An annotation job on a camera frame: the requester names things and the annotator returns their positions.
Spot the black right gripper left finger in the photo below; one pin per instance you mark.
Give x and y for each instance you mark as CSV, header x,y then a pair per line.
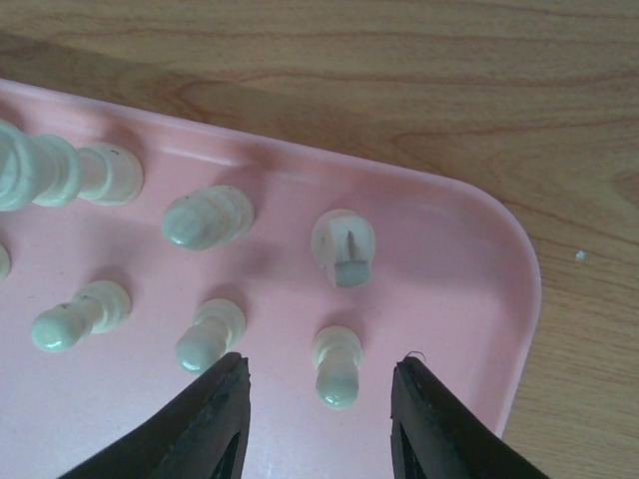
x,y
202,433

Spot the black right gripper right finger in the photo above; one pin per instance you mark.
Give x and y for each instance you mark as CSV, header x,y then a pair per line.
x,y
434,435

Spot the white pawn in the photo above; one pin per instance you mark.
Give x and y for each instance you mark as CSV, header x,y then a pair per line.
x,y
5,262
337,357
217,327
96,308

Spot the white knight piece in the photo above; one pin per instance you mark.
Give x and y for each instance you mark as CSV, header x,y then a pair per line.
x,y
343,246

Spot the white pawn on tray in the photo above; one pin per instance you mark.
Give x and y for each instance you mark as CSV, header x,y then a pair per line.
x,y
5,262
96,308

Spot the pink plastic tray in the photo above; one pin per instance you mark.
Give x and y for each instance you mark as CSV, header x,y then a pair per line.
x,y
454,279

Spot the white bishop piece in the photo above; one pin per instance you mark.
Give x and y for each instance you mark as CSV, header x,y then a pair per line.
x,y
208,217

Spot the white rook on tray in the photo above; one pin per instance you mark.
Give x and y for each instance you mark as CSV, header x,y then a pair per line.
x,y
47,171

